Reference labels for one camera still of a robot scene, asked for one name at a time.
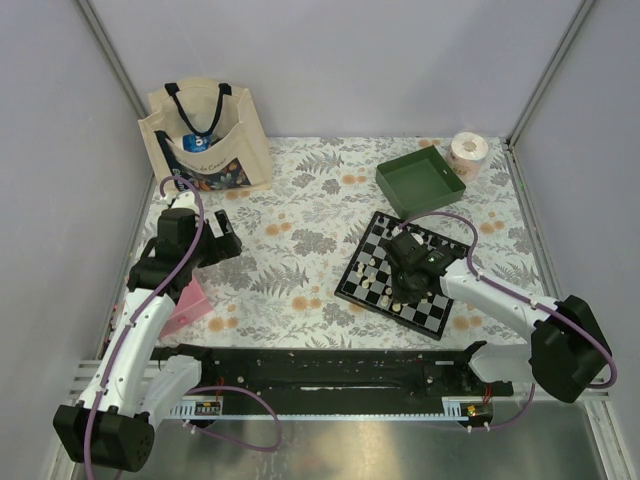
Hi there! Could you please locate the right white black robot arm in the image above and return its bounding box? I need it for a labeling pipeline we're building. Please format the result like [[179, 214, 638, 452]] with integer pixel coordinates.
[[383, 230, 612, 403]]

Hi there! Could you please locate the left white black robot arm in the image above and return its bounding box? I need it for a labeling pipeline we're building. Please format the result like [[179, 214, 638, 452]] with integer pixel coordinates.
[[53, 193, 242, 472]]

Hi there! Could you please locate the black white chess board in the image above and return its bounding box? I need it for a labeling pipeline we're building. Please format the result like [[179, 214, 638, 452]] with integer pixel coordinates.
[[334, 211, 453, 340]]

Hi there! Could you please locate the floral table mat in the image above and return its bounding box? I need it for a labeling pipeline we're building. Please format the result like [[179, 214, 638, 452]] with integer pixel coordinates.
[[157, 137, 547, 350]]

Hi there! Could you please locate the green plastic tray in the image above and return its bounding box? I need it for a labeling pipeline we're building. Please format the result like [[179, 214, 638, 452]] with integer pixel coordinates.
[[376, 146, 466, 220]]

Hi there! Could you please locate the cream canvas tote bag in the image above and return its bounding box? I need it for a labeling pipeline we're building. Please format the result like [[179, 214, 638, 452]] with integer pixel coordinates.
[[138, 77, 274, 192]]

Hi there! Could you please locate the toilet paper roll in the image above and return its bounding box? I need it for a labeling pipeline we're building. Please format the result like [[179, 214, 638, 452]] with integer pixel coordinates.
[[445, 132, 489, 182]]

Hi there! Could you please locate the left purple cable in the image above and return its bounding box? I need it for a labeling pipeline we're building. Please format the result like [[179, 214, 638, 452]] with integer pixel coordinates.
[[82, 175, 284, 479]]

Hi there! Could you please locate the purple cable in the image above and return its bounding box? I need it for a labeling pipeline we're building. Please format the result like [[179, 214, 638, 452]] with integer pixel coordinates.
[[82, 175, 284, 479], [397, 210, 621, 434]]

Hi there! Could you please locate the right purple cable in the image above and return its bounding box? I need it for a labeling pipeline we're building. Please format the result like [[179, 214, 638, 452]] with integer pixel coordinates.
[[397, 210, 621, 434]]

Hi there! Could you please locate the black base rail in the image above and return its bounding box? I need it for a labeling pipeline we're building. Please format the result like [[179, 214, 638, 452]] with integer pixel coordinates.
[[151, 344, 514, 417]]

